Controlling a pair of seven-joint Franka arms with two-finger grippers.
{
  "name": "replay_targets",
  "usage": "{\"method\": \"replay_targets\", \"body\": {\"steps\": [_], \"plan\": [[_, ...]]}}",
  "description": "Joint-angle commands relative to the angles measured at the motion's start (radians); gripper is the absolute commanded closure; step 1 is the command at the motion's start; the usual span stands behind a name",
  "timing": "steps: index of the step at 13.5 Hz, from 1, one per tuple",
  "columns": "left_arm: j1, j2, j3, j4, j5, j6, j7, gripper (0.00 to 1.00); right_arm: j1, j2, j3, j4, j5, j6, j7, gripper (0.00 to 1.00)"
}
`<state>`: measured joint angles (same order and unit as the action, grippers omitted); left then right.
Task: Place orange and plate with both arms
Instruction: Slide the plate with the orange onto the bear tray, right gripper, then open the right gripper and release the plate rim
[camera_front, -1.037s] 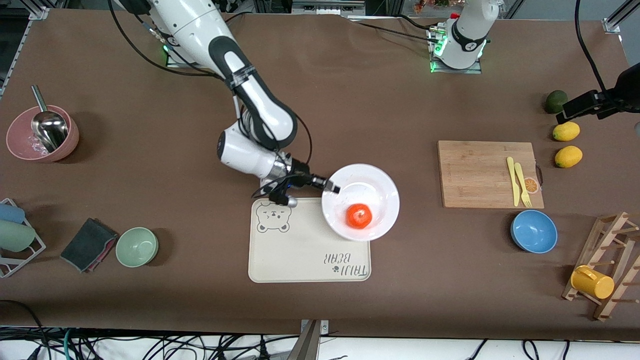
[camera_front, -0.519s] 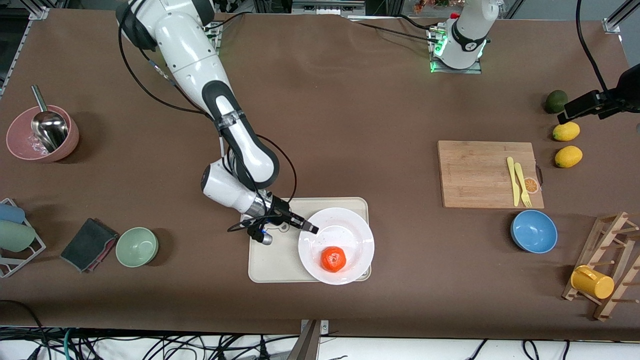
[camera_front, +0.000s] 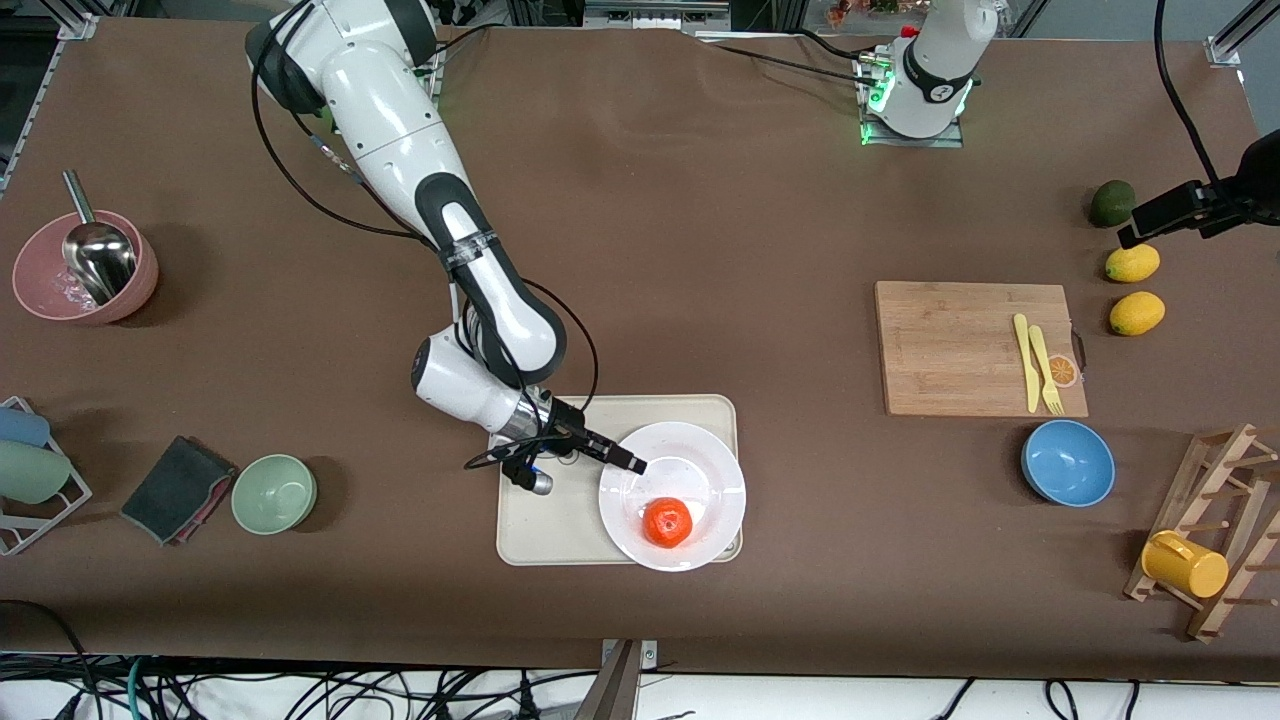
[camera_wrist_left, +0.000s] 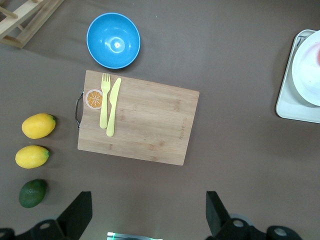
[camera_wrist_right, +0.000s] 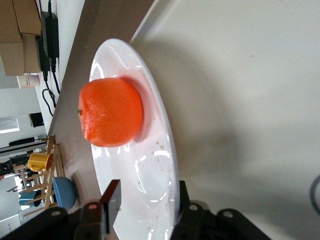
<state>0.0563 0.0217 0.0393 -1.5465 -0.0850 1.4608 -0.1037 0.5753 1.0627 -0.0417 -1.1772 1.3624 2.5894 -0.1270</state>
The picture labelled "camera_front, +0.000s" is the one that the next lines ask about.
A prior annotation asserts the orange fruit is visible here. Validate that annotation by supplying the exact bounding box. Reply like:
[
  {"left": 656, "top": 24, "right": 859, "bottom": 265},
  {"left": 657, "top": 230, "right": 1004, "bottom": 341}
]
[{"left": 642, "top": 497, "right": 695, "bottom": 549}]

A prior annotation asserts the white round plate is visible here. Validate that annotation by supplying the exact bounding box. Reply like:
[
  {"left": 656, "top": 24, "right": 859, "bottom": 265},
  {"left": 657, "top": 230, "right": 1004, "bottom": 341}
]
[{"left": 598, "top": 421, "right": 748, "bottom": 573}]

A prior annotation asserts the dark green avocado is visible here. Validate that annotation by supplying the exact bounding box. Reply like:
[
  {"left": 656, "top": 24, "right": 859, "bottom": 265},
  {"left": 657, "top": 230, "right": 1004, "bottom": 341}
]
[{"left": 1089, "top": 180, "right": 1137, "bottom": 229}]

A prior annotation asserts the yellow lemon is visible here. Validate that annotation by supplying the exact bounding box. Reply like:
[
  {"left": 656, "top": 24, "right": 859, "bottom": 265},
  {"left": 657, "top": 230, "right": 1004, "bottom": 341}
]
[
  {"left": 1109, "top": 291, "right": 1167, "bottom": 337},
  {"left": 1105, "top": 243, "right": 1162, "bottom": 283}
]

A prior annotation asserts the cream bear print tray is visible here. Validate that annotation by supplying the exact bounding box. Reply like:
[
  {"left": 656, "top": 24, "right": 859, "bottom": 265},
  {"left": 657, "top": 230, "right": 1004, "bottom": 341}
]
[{"left": 496, "top": 394, "right": 743, "bottom": 567}]

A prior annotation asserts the yellow plastic fork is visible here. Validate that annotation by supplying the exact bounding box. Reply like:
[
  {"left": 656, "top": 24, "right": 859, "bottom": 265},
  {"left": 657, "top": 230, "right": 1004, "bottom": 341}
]
[{"left": 1029, "top": 324, "right": 1065, "bottom": 416}]

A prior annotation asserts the yellow plastic knife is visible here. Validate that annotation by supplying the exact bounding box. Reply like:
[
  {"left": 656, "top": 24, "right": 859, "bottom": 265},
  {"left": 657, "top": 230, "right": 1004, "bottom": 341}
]
[{"left": 1013, "top": 313, "right": 1042, "bottom": 414}]

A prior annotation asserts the wooden cutting board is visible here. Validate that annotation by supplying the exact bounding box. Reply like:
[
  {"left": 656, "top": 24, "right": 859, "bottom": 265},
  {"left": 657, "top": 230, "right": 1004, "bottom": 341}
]
[{"left": 875, "top": 281, "right": 1090, "bottom": 419}]

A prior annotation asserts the wooden cup rack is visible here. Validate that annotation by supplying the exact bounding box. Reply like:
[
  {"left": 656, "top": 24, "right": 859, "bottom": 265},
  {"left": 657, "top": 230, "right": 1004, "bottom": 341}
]
[{"left": 1123, "top": 423, "right": 1280, "bottom": 643}]

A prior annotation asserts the blue bowl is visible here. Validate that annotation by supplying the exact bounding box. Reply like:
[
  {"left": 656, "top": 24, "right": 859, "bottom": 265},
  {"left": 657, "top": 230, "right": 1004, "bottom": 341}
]
[{"left": 1021, "top": 419, "right": 1117, "bottom": 508}]

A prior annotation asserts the light green bowl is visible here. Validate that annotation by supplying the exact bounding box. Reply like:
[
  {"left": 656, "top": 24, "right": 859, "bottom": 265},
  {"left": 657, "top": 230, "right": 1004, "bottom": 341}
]
[{"left": 231, "top": 454, "right": 319, "bottom": 536}]

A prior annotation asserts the yellow mug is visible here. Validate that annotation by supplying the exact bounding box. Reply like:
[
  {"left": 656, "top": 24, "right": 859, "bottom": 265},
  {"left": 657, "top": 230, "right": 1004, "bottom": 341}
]
[{"left": 1141, "top": 530, "right": 1230, "bottom": 600}]

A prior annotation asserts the pink folded cloth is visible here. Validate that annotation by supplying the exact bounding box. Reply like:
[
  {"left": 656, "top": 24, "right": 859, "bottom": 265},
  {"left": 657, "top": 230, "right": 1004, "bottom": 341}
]
[{"left": 170, "top": 472, "right": 239, "bottom": 547}]

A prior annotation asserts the dark grey folded cloth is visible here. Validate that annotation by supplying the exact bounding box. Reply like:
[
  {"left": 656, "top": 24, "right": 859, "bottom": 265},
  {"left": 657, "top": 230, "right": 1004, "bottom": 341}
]
[{"left": 120, "top": 435, "right": 238, "bottom": 547}]

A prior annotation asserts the metal scoop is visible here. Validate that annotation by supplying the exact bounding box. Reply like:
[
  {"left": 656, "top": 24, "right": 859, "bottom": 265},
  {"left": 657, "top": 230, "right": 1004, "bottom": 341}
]
[{"left": 62, "top": 170, "right": 138, "bottom": 306}]

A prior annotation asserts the green cup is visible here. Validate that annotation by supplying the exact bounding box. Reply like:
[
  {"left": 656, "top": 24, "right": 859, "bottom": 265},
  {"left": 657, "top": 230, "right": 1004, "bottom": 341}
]
[{"left": 0, "top": 440, "right": 73, "bottom": 505}]

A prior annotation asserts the blue cup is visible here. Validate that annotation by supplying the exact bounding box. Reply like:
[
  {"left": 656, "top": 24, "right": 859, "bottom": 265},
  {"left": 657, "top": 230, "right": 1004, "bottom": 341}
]
[{"left": 0, "top": 406, "right": 51, "bottom": 448}]

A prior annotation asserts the pink bowl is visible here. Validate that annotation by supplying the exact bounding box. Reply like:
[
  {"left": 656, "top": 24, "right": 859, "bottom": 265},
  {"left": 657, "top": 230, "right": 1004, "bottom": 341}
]
[{"left": 12, "top": 210, "right": 160, "bottom": 325}]

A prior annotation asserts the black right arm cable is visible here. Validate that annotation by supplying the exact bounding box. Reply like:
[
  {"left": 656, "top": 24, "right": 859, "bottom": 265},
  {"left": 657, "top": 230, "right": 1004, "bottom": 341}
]
[{"left": 250, "top": 0, "right": 601, "bottom": 473}]

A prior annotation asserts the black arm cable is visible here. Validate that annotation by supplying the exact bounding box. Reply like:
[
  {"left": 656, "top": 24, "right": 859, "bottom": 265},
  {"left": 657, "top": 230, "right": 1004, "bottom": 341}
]
[
  {"left": 1155, "top": 0, "right": 1223, "bottom": 184},
  {"left": 250, "top": 0, "right": 601, "bottom": 473}
]

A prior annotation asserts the aluminium frame post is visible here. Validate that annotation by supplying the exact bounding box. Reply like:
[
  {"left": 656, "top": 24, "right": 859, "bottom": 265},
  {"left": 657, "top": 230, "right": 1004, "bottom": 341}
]
[
  {"left": 1205, "top": 0, "right": 1280, "bottom": 69},
  {"left": 55, "top": 0, "right": 131, "bottom": 41}
]

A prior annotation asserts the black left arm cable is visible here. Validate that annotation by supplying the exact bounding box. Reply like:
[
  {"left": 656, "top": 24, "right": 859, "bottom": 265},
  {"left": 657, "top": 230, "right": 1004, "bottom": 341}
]
[{"left": 1155, "top": 0, "right": 1223, "bottom": 184}]

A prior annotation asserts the metal table bracket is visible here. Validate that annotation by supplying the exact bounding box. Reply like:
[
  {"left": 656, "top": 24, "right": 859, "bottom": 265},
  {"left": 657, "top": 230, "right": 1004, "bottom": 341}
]
[{"left": 575, "top": 638, "right": 661, "bottom": 720}]

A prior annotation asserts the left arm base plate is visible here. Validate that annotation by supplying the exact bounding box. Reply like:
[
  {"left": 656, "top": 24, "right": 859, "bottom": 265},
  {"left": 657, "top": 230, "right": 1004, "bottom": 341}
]
[{"left": 858, "top": 50, "right": 966, "bottom": 149}]

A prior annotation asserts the black left base cable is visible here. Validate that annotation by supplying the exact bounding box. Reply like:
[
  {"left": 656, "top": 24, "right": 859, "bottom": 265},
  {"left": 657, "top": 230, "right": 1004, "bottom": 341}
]
[{"left": 700, "top": 38, "right": 876, "bottom": 86}]

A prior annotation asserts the white wire rack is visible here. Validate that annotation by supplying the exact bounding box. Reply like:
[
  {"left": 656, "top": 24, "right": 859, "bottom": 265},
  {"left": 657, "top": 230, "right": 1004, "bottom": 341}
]
[{"left": 0, "top": 396, "right": 93, "bottom": 557}]

